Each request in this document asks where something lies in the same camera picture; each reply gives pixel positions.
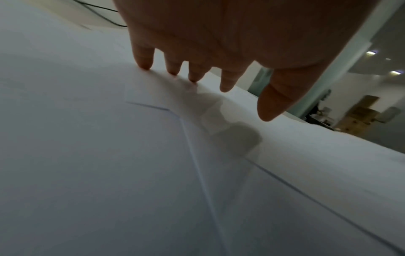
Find black cable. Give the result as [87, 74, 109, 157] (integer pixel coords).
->
[73, 0, 128, 27]

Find dark office desk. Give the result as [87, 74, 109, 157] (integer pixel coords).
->
[304, 90, 335, 131]

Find small white paper sheet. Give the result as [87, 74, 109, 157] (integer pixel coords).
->
[124, 68, 222, 126]

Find green glass panel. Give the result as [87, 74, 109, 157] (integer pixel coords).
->
[248, 67, 275, 97]

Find person's left hand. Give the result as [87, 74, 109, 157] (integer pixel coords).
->
[112, 0, 378, 122]

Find large white paper sheet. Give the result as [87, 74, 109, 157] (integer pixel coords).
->
[180, 117, 405, 256]

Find stacked brown cardboard boxes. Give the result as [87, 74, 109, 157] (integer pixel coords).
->
[336, 95, 381, 136]

